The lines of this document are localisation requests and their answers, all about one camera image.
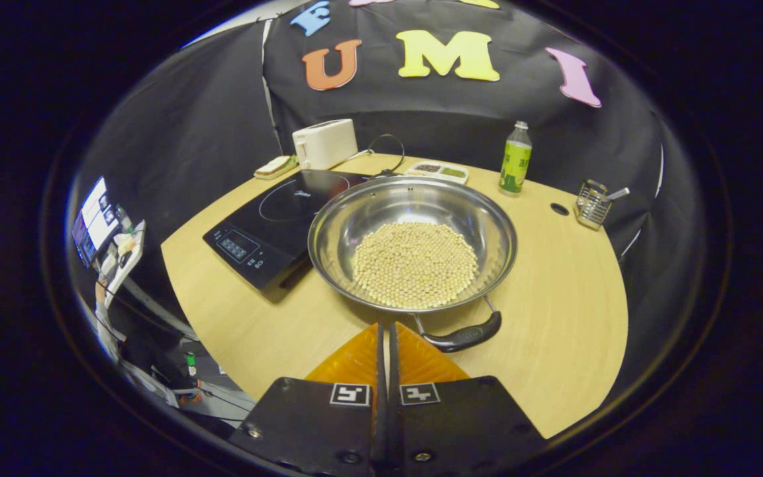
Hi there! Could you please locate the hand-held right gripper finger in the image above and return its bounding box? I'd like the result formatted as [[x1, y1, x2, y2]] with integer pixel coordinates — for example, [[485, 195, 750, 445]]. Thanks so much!
[[388, 323, 548, 474], [229, 323, 387, 474]]

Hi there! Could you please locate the stainless steel pot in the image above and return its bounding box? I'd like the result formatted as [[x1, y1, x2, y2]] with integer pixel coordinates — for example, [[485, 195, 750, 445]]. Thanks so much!
[[307, 175, 519, 353]]

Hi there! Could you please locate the black induction cooktop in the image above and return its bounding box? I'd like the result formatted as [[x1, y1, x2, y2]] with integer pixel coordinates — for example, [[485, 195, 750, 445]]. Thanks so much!
[[203, 169, 382, 293]]

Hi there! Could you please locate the pile of soybeans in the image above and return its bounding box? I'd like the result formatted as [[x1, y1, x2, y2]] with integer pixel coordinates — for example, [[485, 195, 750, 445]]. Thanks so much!
[[353, 221, 480, 310]]

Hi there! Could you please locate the white divided bean tray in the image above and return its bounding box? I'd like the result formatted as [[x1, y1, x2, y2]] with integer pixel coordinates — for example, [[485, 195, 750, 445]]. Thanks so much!
[[405, 161, 470, 185]]

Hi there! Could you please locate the small plate with bread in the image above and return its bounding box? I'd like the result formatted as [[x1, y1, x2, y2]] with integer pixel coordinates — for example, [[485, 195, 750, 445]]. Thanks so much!
[[254, 155, 299, 180]]

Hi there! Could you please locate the white toaster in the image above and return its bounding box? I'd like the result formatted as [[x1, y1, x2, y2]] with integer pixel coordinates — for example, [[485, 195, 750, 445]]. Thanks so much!
[[292, 119, 359, 171]]

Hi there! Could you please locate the green label drink bottle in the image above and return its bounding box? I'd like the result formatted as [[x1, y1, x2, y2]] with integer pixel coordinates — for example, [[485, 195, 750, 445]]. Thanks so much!
[[499, 121, 533, 197]]

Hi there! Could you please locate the white side desk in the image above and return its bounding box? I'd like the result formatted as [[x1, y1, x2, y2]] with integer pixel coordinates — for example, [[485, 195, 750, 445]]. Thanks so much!
[[93, 219, 148, 312]]

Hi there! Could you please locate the black backdrop cloth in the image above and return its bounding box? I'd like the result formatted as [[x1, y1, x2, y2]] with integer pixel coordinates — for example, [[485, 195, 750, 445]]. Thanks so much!
[[67, 0, 703, 372]]

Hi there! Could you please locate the computer monitor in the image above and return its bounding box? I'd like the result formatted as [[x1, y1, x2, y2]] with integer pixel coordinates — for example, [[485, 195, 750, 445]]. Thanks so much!
[[72, 176, 124, 267]]

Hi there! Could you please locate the black toaster cable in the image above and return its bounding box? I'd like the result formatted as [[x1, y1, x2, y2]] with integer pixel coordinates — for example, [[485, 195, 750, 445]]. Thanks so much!
[[348, 134, 407, 178]]

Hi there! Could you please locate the metal wire utensil holder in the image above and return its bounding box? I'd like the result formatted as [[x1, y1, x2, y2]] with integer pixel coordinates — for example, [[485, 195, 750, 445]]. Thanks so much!
[[574, 180, 614, 231]]

